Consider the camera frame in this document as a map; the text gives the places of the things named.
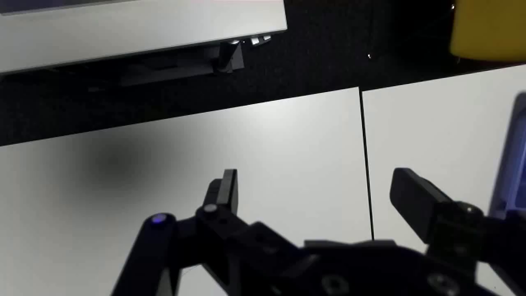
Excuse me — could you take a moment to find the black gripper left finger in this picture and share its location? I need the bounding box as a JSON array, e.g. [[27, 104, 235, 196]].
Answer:
[[196, 168, 260, 237]]

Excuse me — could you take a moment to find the blue cutlery tray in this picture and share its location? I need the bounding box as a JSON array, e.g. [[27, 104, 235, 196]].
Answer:
[[489, 90, 526, 220]]

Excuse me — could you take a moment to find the yellow chair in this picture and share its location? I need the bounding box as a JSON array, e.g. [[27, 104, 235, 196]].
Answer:
[[449, 0, 526, 62]]

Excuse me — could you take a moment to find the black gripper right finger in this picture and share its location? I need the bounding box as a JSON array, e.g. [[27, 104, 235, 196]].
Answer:
[[390, 166, 490, 253]]

